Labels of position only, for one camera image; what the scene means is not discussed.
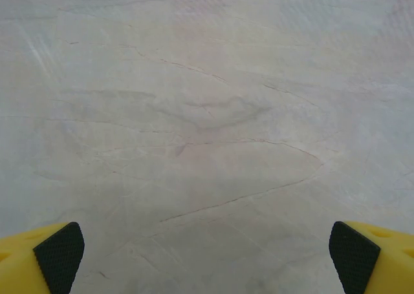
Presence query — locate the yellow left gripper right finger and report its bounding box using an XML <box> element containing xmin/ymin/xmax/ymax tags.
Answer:
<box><xmin>329</xmin><ymin>221</ymin><xmax>414</xmax><ymax>294</ymax></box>

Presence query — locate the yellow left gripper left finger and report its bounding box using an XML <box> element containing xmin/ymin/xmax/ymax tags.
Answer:
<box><xmin>0</xmin><ymin>222</ymin><xmax>85</xmax><ymax>294</ymax></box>

